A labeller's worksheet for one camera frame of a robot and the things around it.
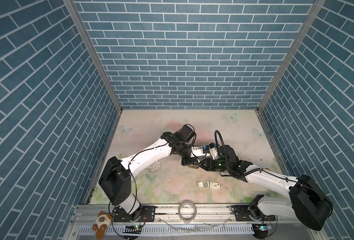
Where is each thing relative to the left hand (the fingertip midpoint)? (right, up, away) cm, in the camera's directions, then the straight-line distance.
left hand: (197, 160), depth 77 cm
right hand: (0, -3, +3) cm, 4 cm away
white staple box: (+10, -15, +5) cm, 19 cm away
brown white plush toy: (-45, -27, -9) cm, 54 cm away
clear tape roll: (-5, -27, -8) cm, 29 cm away
